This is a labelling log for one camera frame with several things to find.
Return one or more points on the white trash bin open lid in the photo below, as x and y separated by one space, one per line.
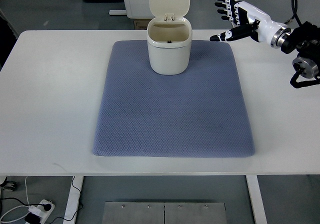
169 36

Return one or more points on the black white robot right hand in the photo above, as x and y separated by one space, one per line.
249 21

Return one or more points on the blue textured mat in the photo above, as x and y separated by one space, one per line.
199 113

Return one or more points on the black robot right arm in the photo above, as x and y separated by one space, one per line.
306 40

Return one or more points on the white power strip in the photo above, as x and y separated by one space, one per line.
39 213

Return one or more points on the white table leg right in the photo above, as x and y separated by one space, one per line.
256 200

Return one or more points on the white table leg left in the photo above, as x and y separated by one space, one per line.
73 202

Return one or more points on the cardboard box behind bin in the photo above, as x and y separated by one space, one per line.
141 24

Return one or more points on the white table leg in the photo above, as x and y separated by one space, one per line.
73 202
256 200

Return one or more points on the white cabinet in background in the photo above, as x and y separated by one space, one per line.
134 9

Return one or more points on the metal floor plate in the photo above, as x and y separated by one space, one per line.
164 213

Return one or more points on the caster wheel at left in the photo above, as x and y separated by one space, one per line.
7 185

